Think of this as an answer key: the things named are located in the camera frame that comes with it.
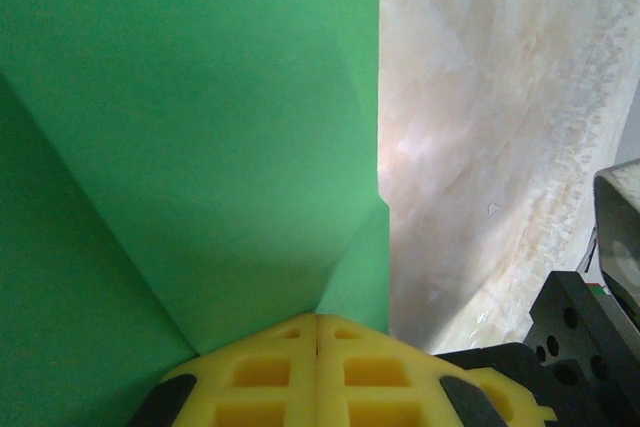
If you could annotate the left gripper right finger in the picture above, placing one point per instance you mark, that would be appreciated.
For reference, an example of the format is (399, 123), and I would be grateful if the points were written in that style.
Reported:
(390, 387)

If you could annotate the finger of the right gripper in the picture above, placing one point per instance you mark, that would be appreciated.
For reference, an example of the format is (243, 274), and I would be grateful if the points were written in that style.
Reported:
(510, 392)

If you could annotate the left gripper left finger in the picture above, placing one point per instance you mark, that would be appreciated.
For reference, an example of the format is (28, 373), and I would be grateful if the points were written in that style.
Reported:
(250, 387)

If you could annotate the green paper sheet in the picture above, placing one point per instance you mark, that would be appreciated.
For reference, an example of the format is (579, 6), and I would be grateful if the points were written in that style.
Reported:
(175, 122)

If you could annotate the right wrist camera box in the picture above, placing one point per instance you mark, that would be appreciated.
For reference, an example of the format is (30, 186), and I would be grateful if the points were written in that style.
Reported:
(620, 222)

